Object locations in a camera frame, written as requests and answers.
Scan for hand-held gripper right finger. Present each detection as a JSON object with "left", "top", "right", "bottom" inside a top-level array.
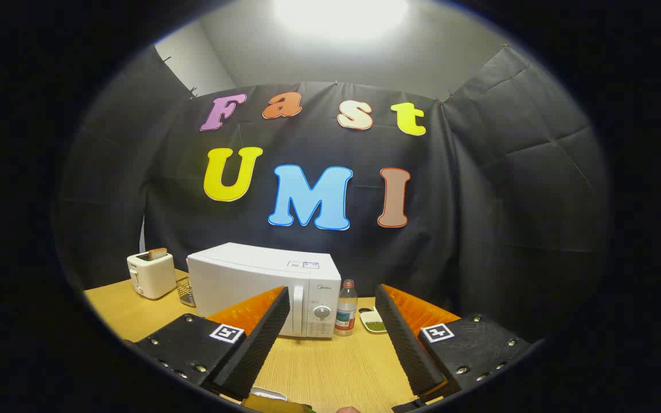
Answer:
[{"left": 375, "top": 284, "right": 532, "bottom": 399}]

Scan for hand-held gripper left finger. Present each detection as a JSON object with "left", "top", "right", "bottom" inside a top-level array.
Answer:
[{"left": 135, "top": 286, "right": 291, "bottom": 401}]

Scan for white microwave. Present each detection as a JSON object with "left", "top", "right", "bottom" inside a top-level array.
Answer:
[{"left": 186, "top": 242, "right": 343, "bottom": 339}]

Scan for white plastic food tray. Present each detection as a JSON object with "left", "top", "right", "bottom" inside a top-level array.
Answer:
[{"left": 248, "top": 387, "right": 288, "bottom": 402}]

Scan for white divided bean tray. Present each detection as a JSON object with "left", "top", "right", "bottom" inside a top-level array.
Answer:
[{"left": 359, "top": 307, "right": 388, "bottom": 334}]

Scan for clear plastic water bottle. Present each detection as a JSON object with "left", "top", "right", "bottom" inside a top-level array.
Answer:
[{"left": 335, "top": 279, "right": 359, "bottom": 337}]

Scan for white toaster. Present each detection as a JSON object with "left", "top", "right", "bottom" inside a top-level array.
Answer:
[{"left": 127, "top": 251, "right": 177, "bottom": 300}]

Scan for small metal wire rack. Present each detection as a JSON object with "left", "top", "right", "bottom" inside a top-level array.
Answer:
[{"left": 176, "top": 276, "right": 196, "bottom": 307}]

